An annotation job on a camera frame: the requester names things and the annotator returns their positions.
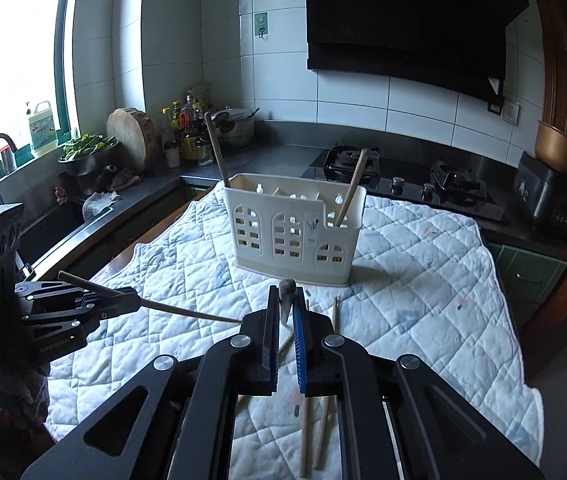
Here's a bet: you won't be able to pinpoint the yellow cap oil bottle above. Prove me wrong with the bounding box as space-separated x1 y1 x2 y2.
160 107 176 148

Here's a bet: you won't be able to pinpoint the green vegetables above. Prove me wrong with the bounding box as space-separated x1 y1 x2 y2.
60 132 120 161

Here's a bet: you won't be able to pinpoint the green framed window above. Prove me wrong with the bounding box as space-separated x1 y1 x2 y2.
0 0 84 196

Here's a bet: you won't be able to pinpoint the black gas stove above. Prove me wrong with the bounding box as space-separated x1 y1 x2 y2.
308 145 511 223

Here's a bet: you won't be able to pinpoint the metal bowl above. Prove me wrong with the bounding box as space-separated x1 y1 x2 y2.
58 142 121 178

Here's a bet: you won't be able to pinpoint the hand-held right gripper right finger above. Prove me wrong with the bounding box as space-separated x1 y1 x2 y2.
291 286 547 480

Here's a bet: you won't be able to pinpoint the white plastic utensil holder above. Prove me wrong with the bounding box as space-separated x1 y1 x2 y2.
222 172 368 288

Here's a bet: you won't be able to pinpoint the black range hood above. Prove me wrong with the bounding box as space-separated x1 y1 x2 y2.
283 0 529 106

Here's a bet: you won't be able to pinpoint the yellow seasoning container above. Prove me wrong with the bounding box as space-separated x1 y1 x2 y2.
182 135 206 161

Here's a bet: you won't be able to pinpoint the black rice cooker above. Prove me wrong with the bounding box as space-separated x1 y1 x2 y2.
513 151 567 235

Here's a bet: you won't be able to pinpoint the clear plastic bag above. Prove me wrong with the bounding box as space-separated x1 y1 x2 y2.
82 191 123 221

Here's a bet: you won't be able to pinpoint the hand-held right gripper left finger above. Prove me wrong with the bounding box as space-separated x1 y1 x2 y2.
19 284 281 480

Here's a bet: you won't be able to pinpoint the round wooden cutting board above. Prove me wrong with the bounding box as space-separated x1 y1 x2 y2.
106 107 156 176

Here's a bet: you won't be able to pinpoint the metal cooking pot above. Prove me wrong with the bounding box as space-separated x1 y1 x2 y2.
212 105 259 150

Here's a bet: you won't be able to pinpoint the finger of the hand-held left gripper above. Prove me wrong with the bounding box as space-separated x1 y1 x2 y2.
19 307 114 335
13 281 142 317

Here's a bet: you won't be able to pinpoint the ginger root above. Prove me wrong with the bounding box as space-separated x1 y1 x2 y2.
113 167 141 191

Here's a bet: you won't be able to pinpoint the steel sink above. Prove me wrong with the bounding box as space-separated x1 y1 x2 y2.
18 195 89 266

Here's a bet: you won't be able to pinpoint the copper inner pot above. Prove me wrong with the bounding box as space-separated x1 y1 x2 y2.
534 120 567 173

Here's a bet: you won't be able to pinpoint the white detergent bottle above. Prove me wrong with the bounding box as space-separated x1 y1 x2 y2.
28 101 59 157

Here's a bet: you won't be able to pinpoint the white quilted blanket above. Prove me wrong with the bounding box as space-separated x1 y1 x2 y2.
43 180 544 480

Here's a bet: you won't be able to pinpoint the green cabinet door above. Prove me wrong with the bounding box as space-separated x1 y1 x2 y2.
486 242 567 331

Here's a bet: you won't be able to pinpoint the dark small kettle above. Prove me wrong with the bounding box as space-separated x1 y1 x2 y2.
96 164 119 188

